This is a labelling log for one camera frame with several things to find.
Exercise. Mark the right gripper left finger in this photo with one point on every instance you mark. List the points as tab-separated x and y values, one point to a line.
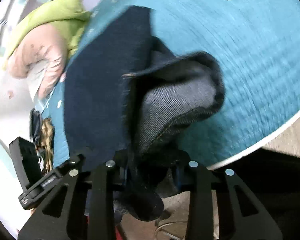
80	206

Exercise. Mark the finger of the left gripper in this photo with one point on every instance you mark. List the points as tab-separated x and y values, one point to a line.
75	162

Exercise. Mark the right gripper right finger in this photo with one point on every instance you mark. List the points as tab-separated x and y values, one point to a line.
240	213

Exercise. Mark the dark denim jacket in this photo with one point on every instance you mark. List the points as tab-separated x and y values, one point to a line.
127	93

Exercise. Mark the tan folded garment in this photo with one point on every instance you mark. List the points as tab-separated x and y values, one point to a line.
46	142

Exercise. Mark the navy folded garment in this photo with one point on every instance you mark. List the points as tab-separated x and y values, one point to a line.
35	127

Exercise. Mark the light blue pillow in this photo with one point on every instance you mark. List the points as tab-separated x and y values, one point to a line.
35	76

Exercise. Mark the pink green folded quilt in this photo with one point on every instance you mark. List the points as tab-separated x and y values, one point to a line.
51	32

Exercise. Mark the teal candy print bedspread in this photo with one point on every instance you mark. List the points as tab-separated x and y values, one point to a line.
257	45

